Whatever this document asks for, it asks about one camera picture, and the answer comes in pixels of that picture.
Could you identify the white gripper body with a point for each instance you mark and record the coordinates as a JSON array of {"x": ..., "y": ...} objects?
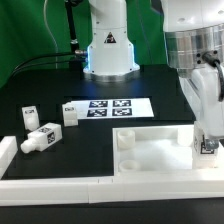
[{"x": 202, "y": 91}]

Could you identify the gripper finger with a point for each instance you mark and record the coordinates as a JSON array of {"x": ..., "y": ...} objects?
[{"x": 211, "y": 144}]

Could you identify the white square tabletop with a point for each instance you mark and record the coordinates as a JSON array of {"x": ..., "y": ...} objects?
[{"x": 157, "y": 148}]

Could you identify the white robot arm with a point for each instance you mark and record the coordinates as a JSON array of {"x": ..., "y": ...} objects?
[{"x": 194, "y": 42}]

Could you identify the white tag sheet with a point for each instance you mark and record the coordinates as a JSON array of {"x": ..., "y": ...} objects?
[{"x": 114, "y": 108}]

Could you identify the white U-shaped fence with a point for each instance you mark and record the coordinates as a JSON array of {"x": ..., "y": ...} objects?
[{"x": 205, "y": 183}]

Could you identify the black camera pole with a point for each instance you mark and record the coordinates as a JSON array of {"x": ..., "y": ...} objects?
[{"x": 76, "y": 64}]

